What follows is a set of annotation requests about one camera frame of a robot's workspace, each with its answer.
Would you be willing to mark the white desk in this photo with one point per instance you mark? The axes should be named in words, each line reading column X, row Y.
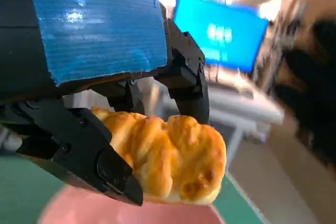
column 249, row 103

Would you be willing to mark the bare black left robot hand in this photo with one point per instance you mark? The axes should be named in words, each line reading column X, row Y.
column 92, row 37

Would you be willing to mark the pink bowl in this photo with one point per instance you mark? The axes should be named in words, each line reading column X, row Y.
column 105, row 208

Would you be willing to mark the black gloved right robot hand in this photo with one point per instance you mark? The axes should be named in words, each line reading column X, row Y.
column 312, row 90

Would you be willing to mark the bright blue monitor screen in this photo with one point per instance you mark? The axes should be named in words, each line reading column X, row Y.
column 223, row 24

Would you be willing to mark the braided orange toy bread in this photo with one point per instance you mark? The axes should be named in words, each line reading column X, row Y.
column 170, row 150

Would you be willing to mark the green cutting mat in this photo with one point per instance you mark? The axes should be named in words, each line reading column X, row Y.
column 21, row 195

